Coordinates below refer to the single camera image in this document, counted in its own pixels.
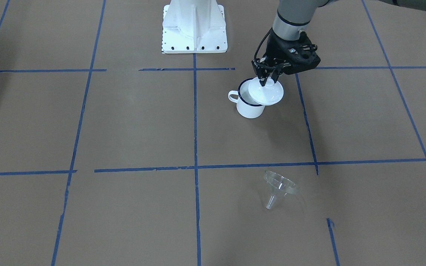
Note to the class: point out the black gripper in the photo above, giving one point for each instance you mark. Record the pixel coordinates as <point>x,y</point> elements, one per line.
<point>274,48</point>

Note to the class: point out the white enamel mug lid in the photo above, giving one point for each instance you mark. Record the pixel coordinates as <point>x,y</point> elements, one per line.
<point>269,94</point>

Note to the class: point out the clear plastic funnel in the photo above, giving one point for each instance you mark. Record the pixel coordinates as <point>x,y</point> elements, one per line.
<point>279,186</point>

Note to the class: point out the white enamel mug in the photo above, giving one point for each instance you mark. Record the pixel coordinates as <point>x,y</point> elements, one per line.
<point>245,104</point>

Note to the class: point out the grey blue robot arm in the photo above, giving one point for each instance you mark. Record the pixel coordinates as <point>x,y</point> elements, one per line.
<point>294,16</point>

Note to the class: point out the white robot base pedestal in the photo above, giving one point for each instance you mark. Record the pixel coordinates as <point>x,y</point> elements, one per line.
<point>194,26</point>

